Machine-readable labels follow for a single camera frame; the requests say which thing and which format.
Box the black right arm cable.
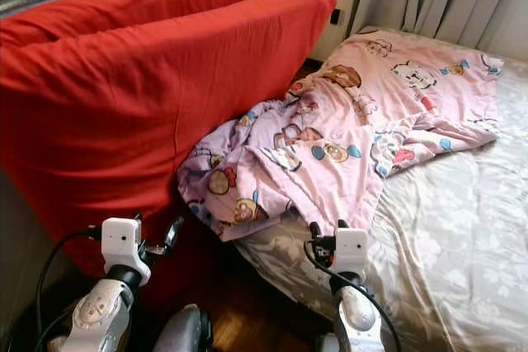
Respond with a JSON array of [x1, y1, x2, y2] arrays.
[[305, 241, 401, 352]]

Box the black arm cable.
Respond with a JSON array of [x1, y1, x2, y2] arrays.
[[35, 228, 104, 352], [305, 241, 401, 352]]

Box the grey robot leg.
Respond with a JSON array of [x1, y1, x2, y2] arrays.
[[313, 334, 339, 352], [153, 304, 213, 352]]

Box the grey robot right leg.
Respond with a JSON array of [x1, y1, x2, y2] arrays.
[[313, 334, 339, 352]]

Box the grey robot left leg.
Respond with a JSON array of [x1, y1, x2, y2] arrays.
[[153, 304, 213, 352]]

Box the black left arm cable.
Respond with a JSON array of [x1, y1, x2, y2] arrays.
[[35, 228, 104, 352]]

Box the pink cartoon print blanket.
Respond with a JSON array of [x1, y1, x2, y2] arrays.
[[177, 29, 504, 242]]

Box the large red cushion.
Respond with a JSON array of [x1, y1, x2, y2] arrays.
[[0, 0, 337, 279]]

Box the thin red cushion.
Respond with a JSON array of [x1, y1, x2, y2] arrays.
[[0, 0, 283, 48]]

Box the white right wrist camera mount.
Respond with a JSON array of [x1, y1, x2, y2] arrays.
[[332, 228, 370, 279]]

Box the beige floral bed sheet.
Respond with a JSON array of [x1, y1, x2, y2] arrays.
[[235, 26, 528, 352]]

